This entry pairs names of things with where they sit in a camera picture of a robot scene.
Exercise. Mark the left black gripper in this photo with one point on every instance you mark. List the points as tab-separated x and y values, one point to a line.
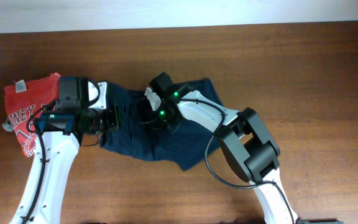
113	122

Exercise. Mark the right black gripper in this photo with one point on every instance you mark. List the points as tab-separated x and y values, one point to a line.
157	124

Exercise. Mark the dark navy blue shorts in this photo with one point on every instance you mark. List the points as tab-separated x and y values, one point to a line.
183	144

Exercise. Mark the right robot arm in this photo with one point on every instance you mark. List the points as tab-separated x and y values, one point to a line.
248	146

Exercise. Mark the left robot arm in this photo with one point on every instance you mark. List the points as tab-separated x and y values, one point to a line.
75	106

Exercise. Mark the folded red graphic t-shirt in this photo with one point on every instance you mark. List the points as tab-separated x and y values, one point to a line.
22	100

